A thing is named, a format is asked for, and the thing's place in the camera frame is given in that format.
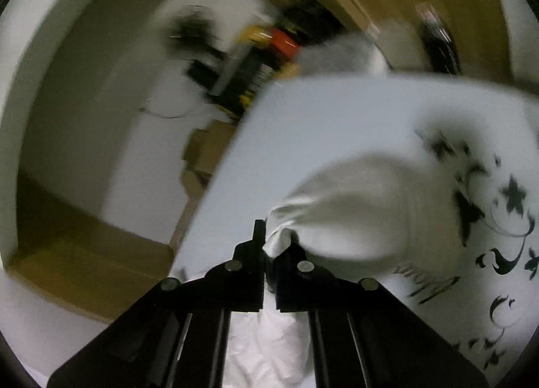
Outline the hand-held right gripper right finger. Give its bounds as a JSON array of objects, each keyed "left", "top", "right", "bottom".
[{"left": 266, "top": 240, "right": 491, "bottom": 388}]

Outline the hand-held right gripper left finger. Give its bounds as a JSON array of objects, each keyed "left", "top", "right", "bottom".
[{"left": 46, "top": 220, "right": 267, "bottom": 388}]

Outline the white down jacket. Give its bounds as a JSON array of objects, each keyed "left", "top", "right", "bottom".
[{"left": 223, "top": 151, "right": 468, "bottom": 388}]

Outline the cardboard box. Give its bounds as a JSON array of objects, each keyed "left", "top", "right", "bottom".
[
  {"left": 183, "top": 119, "right": 242, "bottom": 174},
  {"left": 179, "top": 168, "right": 212, "bottom": 200}
]

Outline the wooden shelf unit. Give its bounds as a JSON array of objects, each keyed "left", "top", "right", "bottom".
[{"left": 7, "top": 177, "right": 178, "bottom": 323}]

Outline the black box with yellow print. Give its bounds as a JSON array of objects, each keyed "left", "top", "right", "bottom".
[{"left": 187, "top": 34, "right": 304, "bottom": 116}]

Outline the grey cloth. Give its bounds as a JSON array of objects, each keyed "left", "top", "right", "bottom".
[{"left": 295, "top": 32, "right": 389, "bottom": 77}]

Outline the red box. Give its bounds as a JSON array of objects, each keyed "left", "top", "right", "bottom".
[{"left": 269, "top": 28, "right": 302, "bottom": 61}]

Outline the yellow plastic object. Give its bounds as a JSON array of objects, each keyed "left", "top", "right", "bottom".
[{"left": 235, "top": 24, "right": 274, "bottom": 47}]

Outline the black standing fan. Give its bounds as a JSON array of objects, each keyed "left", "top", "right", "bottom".
[{"left": 159, "top": 4, "right": 230, "bottom": 62}]

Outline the black cup holder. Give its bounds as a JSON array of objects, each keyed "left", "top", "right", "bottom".
[{"left": 415, "top": 3, "right": 461, "bottom": 75}]

